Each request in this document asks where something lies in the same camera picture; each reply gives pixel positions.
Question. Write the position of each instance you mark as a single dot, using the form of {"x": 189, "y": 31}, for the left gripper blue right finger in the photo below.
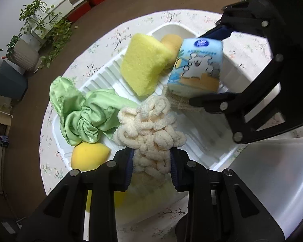
{"x": 179, "y": 160}

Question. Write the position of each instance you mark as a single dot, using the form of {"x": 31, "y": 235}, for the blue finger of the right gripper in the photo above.
{"x": 219, "y": 33}
{"x": 216, "y": 103}

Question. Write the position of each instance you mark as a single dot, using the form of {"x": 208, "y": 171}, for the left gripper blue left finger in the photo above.
{"x": 125, "y": 167}

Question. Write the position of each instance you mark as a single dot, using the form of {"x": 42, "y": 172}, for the cream chenille loop scrubber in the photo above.
{"x": 150, "y": 129}

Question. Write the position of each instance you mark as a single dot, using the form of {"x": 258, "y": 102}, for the yellow egg-shaped sponge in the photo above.
{"x": 86, "y": 156}

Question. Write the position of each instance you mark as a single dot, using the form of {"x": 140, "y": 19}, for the light blue tissue pack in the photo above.
{"x": 197, "y": 68}

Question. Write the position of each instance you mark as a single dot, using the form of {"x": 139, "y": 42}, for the tan peanut-shaped sponge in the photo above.
{"x": 173, "y": 42}

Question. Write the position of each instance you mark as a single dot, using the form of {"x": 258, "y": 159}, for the beige knitted cloth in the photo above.
{"x": 178, "y": 102}

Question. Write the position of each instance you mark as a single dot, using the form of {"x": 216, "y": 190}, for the translucent plastic storage box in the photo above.
{"x": 273, "y": 171}

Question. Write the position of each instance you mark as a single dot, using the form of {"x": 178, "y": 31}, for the small blue patterned box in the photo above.
{"x": 4, "y": 141}

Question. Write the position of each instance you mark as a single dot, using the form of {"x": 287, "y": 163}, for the dark blue square planter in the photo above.
{"x": 12, "y": 83}

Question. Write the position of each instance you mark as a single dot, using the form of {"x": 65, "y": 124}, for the white ribbed planter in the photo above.
{"x": 25, "y": 56}

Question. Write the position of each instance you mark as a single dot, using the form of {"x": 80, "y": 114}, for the trailing pothos plant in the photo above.
{"x": 56, "y": 38}

